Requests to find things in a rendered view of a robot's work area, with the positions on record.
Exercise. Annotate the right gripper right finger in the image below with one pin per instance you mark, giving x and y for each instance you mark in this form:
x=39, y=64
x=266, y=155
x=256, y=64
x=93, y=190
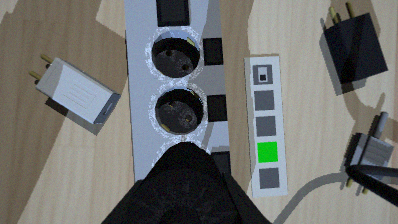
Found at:
x=247, y=212

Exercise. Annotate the white diagram card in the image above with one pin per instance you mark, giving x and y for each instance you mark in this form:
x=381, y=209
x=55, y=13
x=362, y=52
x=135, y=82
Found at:
x=265, y=126

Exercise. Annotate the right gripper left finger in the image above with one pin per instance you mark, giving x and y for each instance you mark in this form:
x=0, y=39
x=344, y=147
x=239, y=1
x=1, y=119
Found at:
x=117, y=214

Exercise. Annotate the black two-pin plug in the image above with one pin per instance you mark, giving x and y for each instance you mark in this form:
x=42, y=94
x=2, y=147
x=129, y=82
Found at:
x=354, y=47

